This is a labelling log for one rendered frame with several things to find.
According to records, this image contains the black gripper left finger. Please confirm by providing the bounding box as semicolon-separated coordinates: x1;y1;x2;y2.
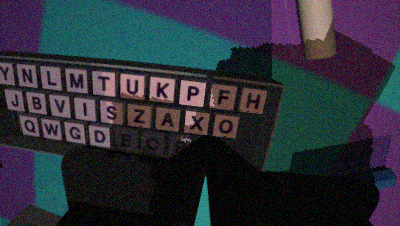
61;135;211;226

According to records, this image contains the dark grey keyboard with letter keys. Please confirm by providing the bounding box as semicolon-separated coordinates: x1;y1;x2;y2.
0;51;286;172

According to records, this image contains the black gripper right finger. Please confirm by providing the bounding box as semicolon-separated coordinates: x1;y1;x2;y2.
206;136;380;226

